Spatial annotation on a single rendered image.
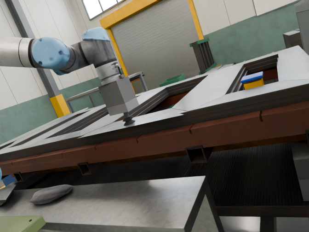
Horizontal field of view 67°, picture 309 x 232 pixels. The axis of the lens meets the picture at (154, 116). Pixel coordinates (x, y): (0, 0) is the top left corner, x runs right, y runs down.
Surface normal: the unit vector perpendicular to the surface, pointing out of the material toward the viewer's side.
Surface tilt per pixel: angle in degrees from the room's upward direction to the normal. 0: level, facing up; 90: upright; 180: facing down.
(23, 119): 90
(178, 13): 90
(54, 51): 86
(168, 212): 0
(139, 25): 90
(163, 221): 0
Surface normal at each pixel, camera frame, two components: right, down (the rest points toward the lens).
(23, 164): -0.42, 0.35
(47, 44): 0.05, 0.15
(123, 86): 0.80, -0.16
